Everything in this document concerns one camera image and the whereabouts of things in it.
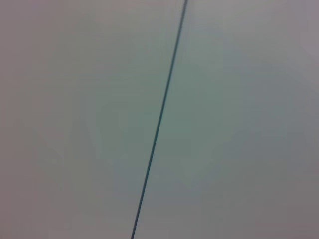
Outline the thin dark cable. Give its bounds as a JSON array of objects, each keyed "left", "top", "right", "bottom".
[{"left": 130, "top": 0, "right": 188, "bottom": 239}]

